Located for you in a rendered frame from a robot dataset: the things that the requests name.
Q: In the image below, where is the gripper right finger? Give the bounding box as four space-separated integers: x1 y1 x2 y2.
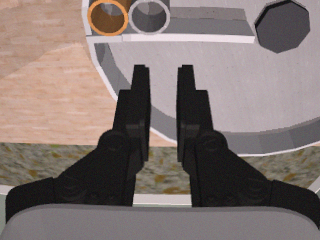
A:
176 64 320 231

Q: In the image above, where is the bronze bushing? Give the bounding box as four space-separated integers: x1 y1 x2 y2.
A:
87 0 132 36

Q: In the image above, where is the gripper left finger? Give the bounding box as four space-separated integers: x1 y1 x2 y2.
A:
5 64 151 224

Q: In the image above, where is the grey metal ring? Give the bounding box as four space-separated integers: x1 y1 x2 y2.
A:
128 0 170 35

